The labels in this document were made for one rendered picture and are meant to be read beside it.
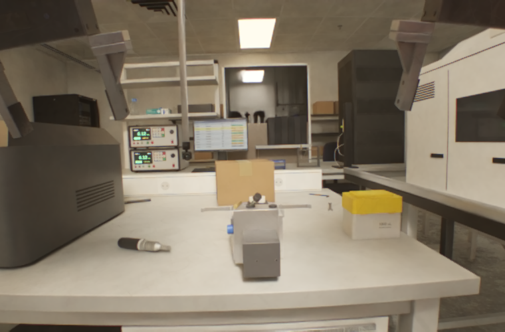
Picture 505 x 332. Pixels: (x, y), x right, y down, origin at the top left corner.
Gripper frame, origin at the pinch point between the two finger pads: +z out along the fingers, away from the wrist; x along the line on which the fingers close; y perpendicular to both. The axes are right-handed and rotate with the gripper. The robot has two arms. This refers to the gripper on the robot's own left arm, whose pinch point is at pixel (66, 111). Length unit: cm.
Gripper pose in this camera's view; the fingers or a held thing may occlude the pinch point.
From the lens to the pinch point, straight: 41.6
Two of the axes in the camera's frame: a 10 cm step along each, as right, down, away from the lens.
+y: -1.7, -4.7, 8.7
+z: 1.0, 8.7, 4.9
